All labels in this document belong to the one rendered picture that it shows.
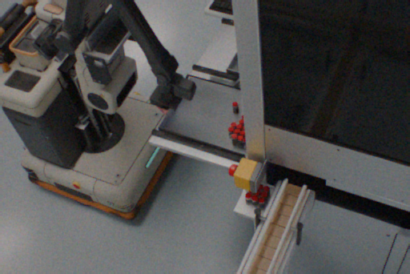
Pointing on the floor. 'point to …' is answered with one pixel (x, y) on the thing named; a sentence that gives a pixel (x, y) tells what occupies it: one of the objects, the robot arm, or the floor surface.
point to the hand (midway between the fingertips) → (166, 111)
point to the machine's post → (251, 78)
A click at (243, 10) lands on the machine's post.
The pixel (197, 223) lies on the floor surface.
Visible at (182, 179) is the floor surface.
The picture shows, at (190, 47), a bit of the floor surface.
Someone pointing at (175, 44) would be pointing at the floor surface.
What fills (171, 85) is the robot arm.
